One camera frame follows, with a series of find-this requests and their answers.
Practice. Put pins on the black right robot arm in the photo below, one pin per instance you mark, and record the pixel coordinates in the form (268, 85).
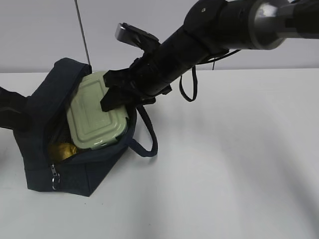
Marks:
(211, 30)

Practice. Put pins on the green lidded glass food container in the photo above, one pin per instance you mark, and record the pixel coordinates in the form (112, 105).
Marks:
(90, 127)

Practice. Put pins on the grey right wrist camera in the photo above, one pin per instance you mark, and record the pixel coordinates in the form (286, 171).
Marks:
(136, 37)

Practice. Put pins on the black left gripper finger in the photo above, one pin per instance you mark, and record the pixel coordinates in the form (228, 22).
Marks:
(12, 113)

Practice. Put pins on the dark navy insulated lunch bag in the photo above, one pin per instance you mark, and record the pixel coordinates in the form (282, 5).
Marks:
(83, 172)

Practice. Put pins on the yellow pear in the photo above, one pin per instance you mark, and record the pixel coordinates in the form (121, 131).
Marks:
(61, 151)

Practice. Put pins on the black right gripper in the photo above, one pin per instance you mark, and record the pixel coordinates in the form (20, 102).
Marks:
(154, 72)

